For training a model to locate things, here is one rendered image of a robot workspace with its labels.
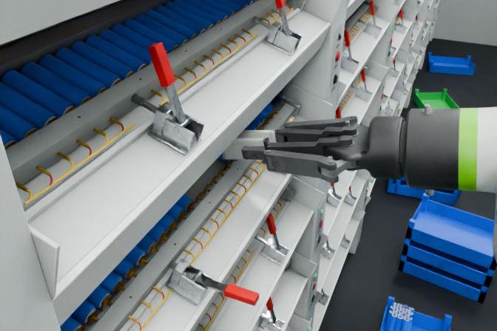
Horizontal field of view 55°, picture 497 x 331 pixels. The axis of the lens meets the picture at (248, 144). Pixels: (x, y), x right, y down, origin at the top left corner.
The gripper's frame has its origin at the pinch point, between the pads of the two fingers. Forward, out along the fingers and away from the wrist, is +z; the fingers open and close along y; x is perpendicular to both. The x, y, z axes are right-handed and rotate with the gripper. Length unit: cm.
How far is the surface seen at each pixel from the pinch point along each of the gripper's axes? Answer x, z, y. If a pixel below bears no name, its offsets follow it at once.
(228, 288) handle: -6.1, -4.7, -19.8
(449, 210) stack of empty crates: -87, -20, 108
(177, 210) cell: -2.4, 4.8, -12.5
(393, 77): -46, 3, 143
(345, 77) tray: -8.2, -2.2, 45.8
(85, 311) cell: -2.2, 5.3, -28.9
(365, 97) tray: -26, 0, 76
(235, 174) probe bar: -3.5, 1.8, -2.2
